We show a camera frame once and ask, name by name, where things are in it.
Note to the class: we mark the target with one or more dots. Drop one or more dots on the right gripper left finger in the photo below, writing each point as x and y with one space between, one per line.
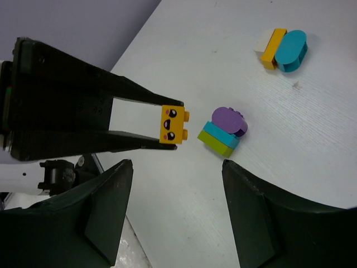
79 228

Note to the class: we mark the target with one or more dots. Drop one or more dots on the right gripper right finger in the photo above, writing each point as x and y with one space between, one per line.
275 228

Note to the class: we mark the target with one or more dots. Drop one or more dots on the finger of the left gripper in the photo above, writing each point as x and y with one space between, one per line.
123 88
126 141

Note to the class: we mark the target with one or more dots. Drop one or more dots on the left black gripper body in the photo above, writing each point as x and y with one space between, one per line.
52 104

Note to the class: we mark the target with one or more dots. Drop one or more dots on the yellow face lego brick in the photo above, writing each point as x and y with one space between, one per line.
172 124

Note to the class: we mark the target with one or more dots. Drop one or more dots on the lime green lego brick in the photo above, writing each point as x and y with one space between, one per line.
216 145

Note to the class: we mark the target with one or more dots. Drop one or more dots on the light blue lego brick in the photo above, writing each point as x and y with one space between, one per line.
229 140

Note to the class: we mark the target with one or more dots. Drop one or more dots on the lilac rounded lego plate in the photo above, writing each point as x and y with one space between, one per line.
230 120

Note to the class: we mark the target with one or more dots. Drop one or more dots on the white lego brick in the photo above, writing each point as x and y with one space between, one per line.
263 42

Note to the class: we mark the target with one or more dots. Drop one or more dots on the teal rounded lego brick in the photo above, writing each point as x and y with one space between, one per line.
291 51

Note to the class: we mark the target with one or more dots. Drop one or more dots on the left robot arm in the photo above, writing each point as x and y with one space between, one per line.
47 176

